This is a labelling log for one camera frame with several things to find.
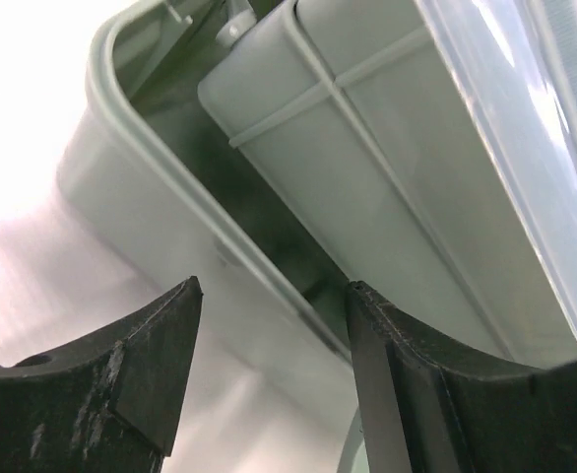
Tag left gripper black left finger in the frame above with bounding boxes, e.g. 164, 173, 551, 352
0, 276, 203, 472

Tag grey translucent tool box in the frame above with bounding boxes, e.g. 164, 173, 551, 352
55, 0, 577, 473

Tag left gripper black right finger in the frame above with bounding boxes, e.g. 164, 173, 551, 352
346, 282, 577, 472

